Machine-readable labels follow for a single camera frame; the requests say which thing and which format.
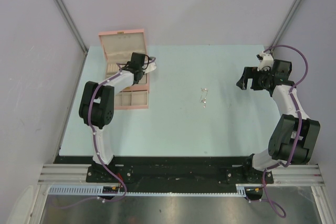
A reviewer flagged thin gold chain necklace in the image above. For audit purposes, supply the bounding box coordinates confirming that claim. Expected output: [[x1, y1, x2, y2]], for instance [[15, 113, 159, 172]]
[[198, 86, 209, 103]]

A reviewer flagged pink jewelry box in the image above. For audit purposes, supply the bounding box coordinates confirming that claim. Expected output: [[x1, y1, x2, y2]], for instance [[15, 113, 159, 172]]
[[99, 29, 151, 93]]

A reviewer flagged purple cable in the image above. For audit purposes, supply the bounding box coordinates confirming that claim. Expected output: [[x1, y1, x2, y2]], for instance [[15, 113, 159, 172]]
[[52, 56, 157, 209], [262, 45, 309, 220]]

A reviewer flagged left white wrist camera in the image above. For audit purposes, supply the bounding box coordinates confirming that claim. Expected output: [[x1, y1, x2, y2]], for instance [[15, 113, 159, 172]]
[[143, 57, 156, 74]]

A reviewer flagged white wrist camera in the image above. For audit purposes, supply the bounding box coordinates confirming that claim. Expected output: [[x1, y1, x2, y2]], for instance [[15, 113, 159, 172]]
[[143, 57, 156, 74], [257, 52, 274, 71]]

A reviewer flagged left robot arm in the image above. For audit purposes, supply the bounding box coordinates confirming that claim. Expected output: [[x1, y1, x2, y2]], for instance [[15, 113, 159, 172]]
[[79, 52, 156, 182]]

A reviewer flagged pink jewelry box drawer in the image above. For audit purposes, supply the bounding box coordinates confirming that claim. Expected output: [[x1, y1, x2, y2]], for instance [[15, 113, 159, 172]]
[[114, 90, 149, 110]]

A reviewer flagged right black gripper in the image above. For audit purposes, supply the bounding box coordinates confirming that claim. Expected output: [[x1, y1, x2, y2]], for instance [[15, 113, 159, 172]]
[[236, 67, 274, 91]]

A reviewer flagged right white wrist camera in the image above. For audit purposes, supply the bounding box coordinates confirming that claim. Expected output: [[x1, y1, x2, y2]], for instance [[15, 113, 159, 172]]
[[257, 52, 274, 71]]

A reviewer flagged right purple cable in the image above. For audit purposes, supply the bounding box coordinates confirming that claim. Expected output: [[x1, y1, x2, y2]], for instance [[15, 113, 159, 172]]
[[262, 45, 309, 220]]

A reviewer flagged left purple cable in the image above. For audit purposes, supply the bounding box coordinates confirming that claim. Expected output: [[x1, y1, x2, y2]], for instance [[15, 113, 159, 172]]
[[52, 56, 157, 209]]

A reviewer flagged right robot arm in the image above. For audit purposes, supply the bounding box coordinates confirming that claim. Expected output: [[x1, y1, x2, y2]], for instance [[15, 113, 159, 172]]
[[236, 57, 321, 183]]

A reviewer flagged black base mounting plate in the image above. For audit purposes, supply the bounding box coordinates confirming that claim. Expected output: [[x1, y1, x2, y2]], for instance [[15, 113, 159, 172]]
[[54, 156, 274, 194]]

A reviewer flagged white slotted cable duct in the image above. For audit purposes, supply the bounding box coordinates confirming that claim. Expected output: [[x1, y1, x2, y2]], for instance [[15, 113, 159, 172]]
[[48, 183, 263, 198]]

